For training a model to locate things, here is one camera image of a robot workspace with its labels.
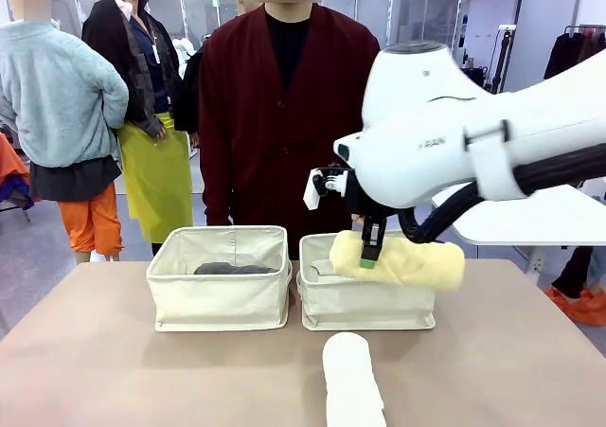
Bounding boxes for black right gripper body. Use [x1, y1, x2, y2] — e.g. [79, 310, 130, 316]
[344, 167, 391, 223]

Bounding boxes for yellow fluffy towel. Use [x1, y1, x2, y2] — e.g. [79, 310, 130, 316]
[329, 229, 467, 292]

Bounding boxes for grey towel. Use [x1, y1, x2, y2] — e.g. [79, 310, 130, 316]
[193, 261, 280, 276]

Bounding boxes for beige fabric basket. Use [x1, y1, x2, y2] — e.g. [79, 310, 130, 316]
[145, 225, 293, 333]
[296, 234, 437, 331]

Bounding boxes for white rolled towel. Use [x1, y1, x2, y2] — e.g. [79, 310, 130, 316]
[321, 331, 387, 427]

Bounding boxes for person in maroon cardigan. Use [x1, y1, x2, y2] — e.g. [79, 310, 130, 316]
[197, 0, 383, 262]

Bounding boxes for white side table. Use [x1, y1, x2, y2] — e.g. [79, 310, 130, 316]
[430, 183, 606, 276]

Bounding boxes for black light stand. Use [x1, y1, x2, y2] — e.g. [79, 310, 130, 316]
[489, 25, 518, 96]

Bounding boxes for person in black clothes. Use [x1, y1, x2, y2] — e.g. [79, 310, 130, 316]
[170, 0, 250, 152]

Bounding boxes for person with yellow apron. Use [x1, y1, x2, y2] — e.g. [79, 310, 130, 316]
[80, 0, 195, 258]

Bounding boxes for orange shoe covers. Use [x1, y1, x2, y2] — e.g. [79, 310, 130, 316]
[543, 286, 606, 327]

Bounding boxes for clothes rack with garments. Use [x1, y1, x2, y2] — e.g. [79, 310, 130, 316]
[543, 24, 606, 81]

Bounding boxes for person in blue fleece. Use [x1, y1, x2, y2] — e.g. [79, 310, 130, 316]
[0, 0, 131, 263]

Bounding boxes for orange cloth pile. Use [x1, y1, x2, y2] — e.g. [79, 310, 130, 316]
[0, 132, 33, 211]

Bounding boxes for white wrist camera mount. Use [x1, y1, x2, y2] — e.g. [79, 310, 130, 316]
[304, 163, 355, 211]

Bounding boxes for black cable bundle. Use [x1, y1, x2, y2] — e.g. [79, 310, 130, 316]
[397, 145, 606, 245]

